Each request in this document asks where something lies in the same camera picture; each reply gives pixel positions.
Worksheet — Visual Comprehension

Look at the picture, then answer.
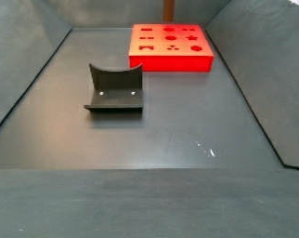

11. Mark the red shape sorter block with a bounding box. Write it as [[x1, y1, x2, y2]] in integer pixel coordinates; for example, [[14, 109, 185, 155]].
[[129, 24, 215, 73]]

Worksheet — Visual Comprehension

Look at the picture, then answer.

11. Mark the orange-brown oval peg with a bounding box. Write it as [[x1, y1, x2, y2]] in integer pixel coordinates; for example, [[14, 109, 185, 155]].
[[162, 0, 175, 22]]

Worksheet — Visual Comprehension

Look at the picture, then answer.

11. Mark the black curved holder bracket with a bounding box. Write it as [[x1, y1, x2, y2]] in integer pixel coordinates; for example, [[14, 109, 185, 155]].
[[84, 64, 144, 112]]

